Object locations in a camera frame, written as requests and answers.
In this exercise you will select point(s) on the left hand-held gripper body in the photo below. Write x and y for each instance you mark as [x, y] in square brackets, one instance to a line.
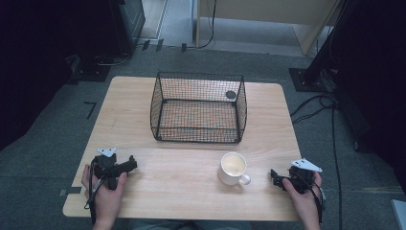
[107, 166]

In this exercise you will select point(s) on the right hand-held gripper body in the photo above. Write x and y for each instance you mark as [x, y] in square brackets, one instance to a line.
[303, 177]

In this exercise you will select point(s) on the person's right hand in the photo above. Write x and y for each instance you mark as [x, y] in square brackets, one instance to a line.
[303, 204]

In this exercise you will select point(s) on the person's left hand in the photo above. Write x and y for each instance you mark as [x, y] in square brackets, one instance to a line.
[107, 199]

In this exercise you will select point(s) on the white cup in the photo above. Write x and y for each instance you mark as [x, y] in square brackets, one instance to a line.
[233, 169]

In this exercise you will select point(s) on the grey tape strip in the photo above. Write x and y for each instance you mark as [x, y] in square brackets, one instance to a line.
[70, 191]

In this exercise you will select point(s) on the black tape corner mark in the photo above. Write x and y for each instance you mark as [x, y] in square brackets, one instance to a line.
[91, 108]

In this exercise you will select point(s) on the round black basket tag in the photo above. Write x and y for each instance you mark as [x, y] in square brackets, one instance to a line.
[230, 94]

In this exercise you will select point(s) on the white flat object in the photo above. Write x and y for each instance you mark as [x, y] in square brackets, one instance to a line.
[400, 215]

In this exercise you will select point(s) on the black slanted metal stand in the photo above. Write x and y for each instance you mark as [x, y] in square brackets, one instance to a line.
[319, 64]

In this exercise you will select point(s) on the dark curtain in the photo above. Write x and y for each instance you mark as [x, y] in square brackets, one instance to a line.
[35, 64]
[376, 80]

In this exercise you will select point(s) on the black equipment cabinet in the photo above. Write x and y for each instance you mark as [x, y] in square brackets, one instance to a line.
[127, 25]

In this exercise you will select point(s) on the light wooden panel furniture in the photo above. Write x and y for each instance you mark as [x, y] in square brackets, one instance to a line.
[265, 16]

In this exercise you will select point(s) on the black stand base plate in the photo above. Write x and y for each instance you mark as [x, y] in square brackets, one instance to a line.
[91, 71]

